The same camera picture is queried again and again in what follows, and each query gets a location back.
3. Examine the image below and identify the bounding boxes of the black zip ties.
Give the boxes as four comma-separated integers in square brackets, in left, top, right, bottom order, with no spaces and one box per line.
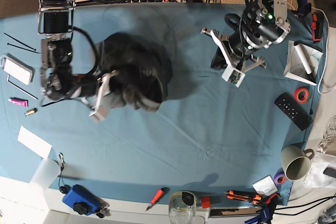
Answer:
[3,33,41,55]

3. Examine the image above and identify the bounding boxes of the blue box with knob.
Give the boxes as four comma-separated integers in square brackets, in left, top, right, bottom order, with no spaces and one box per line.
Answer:
[62,185,100,216]

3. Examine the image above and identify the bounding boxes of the black remote control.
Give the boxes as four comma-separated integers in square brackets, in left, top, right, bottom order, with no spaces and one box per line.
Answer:
[274,92,310,131]

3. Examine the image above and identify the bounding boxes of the white marker pen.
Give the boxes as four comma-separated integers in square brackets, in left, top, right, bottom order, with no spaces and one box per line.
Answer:
[293,41,316,83]

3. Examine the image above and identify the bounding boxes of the white small box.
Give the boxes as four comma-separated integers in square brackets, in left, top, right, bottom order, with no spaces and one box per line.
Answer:
[253,175,278,197]

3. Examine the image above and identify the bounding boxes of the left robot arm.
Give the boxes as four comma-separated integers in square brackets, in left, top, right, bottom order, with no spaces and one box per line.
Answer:
[201,0,291,87]

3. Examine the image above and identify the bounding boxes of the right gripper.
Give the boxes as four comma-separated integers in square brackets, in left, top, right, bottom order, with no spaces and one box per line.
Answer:
[70,70,119,122]

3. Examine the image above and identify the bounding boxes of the purple tape roll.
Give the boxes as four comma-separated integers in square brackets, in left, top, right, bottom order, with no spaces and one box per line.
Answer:
[274,172,287,186]

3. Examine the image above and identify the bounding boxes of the grey-green mug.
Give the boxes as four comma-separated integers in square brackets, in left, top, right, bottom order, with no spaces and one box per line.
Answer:
[281,145,315,181]

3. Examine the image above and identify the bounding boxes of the orange black utility knife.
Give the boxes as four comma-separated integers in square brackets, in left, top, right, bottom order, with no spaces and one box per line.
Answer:
[225,190,262,205]

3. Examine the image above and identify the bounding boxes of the blue clamp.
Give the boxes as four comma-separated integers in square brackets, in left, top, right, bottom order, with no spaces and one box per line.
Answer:
[244,193,280,224]

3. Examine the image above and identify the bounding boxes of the metal allen key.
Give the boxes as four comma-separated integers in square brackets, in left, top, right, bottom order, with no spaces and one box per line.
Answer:
[7,74,38,100]

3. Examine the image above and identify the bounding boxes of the red tape roll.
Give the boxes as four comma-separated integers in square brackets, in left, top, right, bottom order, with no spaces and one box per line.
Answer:
[294,87,309,104]

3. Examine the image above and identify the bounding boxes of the orange black clamp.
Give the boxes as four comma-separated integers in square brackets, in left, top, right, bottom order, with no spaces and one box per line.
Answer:
[311,12,324,42]

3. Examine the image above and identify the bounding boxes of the blue table cloth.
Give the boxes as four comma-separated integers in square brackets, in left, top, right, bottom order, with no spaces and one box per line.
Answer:
[1,3,325,203]

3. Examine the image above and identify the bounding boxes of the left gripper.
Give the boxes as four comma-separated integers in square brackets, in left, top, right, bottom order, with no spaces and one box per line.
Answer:
[201,27,266,88]

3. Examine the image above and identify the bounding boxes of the white plastic case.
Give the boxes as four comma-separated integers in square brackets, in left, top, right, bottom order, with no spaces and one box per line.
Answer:
[1,55,34,85]

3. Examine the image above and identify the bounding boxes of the black lanyard with clip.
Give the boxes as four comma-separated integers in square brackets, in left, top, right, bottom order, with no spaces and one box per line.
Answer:
[57,152,68,195]

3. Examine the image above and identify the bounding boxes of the pink tube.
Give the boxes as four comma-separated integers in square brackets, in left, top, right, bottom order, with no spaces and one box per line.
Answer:
[8,98,28,108]

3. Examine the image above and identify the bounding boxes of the translucent plastic cup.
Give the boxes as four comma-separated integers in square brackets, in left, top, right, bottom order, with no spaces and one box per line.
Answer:
[29,158,60,194]

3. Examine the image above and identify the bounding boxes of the small red cube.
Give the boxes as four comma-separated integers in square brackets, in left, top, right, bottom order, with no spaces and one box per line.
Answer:
[201,196,211,209]

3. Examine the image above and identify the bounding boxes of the red screwdriver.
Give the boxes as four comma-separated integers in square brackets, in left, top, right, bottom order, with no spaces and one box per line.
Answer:
[145,187,168,211]

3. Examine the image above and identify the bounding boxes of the glass jar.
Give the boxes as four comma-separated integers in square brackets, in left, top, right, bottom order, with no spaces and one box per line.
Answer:
[169,191,197,224]

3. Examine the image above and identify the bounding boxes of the dark grey T-shirt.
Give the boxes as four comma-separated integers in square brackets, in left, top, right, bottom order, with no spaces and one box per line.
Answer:
[95,32,173,112]

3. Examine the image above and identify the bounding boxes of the white paper card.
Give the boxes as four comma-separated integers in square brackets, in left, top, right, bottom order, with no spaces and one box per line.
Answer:
[17,126,52,159]

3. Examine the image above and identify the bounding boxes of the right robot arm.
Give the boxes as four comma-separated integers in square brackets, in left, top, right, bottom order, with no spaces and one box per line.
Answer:
[38,0,118,121]

